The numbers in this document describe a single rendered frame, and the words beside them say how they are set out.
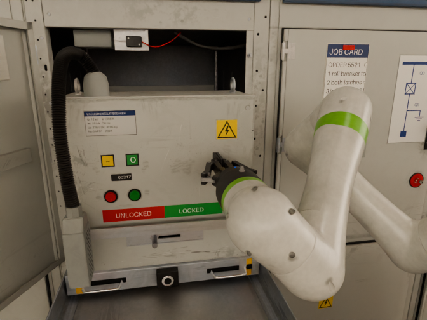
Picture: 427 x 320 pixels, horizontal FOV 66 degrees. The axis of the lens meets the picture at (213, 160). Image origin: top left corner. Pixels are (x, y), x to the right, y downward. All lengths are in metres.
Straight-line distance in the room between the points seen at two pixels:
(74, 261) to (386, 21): 1.17
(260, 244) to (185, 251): 0.51
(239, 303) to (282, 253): 0.49
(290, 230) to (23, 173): 0.81
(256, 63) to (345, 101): 0.38
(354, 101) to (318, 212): 0.31
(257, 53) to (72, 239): 0.75
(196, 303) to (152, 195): 0.32
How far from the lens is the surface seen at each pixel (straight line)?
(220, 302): 0.98
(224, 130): 0.86
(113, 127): 0.85
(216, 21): 1.07
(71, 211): 0.83
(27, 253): 1.16
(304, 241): 0.52
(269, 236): 0.48
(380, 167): 1.35
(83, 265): 0.87
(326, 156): 0.70
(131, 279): 1.00
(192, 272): 1.00
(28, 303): 1.35
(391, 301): 1.69
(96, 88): 0.87
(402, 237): 1.02
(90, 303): 1.03
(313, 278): 0.55
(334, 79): 1.18
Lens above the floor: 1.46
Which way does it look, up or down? 16 degrees down
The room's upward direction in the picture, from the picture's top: straight up
